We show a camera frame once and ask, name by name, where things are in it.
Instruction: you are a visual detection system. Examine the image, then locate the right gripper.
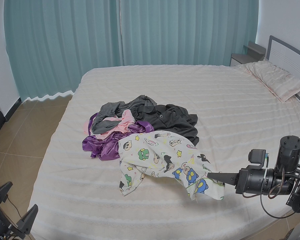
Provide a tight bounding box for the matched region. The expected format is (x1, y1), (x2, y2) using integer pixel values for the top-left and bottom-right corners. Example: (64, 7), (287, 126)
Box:
(235, 167), (275, 196)

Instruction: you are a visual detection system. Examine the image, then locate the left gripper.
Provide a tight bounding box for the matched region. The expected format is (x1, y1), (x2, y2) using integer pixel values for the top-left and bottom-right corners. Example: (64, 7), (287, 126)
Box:
(0, 181), (39, 240)

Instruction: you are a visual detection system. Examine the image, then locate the white printed pyjama top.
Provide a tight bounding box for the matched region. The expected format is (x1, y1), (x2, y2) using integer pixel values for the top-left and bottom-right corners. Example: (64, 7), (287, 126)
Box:
(118, 131), (225, 202)

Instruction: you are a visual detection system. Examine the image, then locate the pile of clothes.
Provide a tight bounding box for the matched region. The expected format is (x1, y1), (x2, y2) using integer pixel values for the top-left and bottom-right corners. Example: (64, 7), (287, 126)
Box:
(82, 95), (199, 161)

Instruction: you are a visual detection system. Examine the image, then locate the bed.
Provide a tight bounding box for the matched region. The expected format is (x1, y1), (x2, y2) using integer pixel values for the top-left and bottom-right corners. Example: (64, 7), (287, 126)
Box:
(27, 35), (300, 240)

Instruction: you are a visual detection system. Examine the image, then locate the cream pillow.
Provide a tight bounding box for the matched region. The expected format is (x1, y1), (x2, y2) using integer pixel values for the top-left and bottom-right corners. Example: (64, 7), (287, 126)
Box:
(234, 60), (300, 103)

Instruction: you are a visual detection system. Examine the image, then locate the grey white bedside table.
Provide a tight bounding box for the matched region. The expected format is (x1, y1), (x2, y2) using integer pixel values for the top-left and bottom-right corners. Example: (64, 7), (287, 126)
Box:
(230, 41), (266, 67)

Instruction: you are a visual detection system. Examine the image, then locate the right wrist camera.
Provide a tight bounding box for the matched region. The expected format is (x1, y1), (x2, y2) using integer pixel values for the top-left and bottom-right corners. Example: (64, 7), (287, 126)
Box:
(248, 149), (268, 171)

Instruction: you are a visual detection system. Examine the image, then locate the black cable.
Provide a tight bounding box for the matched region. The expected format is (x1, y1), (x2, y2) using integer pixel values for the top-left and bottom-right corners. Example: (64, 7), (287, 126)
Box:
(260, 194), (297, 219)

